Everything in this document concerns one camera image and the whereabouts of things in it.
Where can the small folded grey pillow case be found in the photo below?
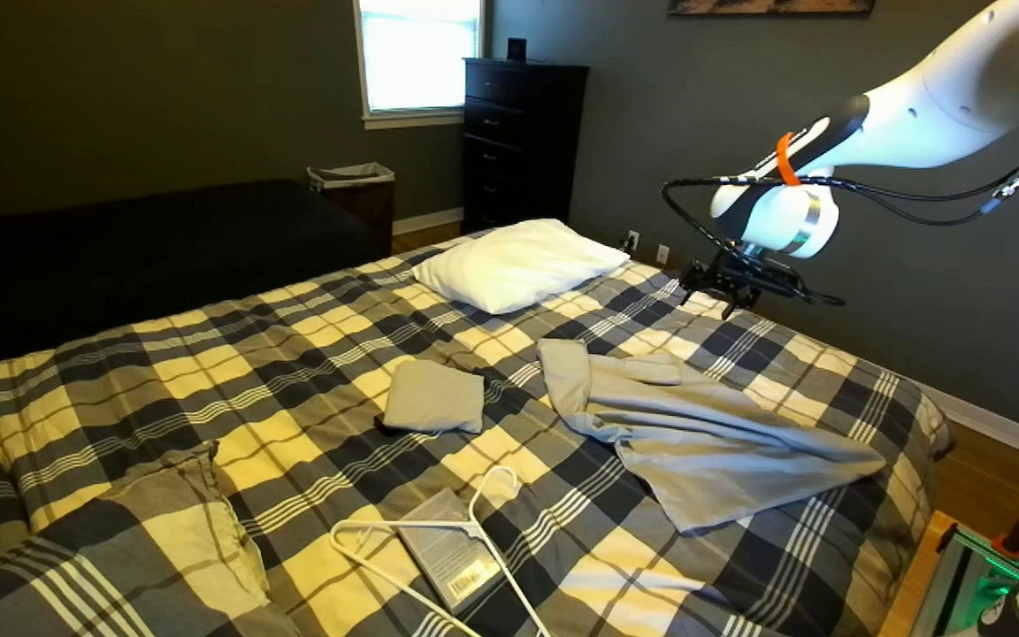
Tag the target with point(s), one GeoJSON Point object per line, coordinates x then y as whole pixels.
{"type": "Point", "coordinates": [433, 396]}

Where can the white wall outlet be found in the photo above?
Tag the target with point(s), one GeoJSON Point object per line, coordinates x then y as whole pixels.
{"type": "Point", "coordinates": [664, 252]}
{"type": "Point", "coordinates": [630, 243]}

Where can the white pillow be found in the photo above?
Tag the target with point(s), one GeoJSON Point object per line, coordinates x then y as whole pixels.
{"type": "Point", "coordinates": [522, 262]}

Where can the small flat grey pouch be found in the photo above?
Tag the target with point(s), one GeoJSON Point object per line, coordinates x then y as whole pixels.
{"type": "Point", "coordinates": [451, 554]}

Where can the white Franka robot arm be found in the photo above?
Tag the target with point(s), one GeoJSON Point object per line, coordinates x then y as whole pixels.
{"type": "Point", "coordinates": [948, 110]}

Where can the plaid bed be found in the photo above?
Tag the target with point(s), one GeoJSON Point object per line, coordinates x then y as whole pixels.
{"type": "Point", "coordinates": [298, 340]}

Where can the bright window with white frame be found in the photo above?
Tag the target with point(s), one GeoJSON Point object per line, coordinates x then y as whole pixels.
{"type": "Point", "coordinates": [422, 59]}

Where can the wooden cart board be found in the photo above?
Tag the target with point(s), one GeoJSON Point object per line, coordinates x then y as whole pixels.
{"type": "Point", "coordinates": [911, 577]}

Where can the small dark object on dresser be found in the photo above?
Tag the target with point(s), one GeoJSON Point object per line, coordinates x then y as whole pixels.
{"type": "Point", "coordinates": [517, 51]}

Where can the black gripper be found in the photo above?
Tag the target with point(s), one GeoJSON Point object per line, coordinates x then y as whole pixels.
{"type": "Point", "coordinates": [754, 262]}

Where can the black futon couch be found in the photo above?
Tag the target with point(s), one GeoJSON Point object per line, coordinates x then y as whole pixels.
{"type": "Point", "coordinates": [144, 259]}

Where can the black dresser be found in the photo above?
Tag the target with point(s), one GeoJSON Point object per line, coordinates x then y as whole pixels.
{"type": "Point", "coordinates": [524, 144]}

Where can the grey shirt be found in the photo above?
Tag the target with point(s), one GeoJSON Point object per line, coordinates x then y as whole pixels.
{"type": "Point", "coordinates": [709, 449]}

